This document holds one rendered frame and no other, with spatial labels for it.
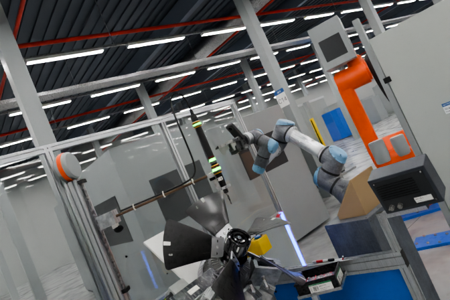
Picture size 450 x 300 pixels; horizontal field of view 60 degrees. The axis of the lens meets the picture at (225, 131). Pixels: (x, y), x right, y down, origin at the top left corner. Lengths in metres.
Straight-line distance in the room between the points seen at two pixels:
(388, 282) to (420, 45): 1.81
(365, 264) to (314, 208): 4.44
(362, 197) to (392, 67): 1.35
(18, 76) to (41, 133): 0.89
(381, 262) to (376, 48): 1.81
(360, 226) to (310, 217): 4.23
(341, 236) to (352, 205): 0.19
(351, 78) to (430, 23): 2.50
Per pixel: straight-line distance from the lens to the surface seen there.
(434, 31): 3.29
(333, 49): 5.60
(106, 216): 2.13
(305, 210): 6.44
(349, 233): 2.35
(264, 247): 2.45
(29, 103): 6.19
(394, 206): 1.98
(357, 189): 2.31
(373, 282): 2.24
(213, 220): 2.05
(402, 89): 3.36
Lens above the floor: 1.57
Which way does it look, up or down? 4 degrees up
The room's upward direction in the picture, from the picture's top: 24 degrees counter-clockwise
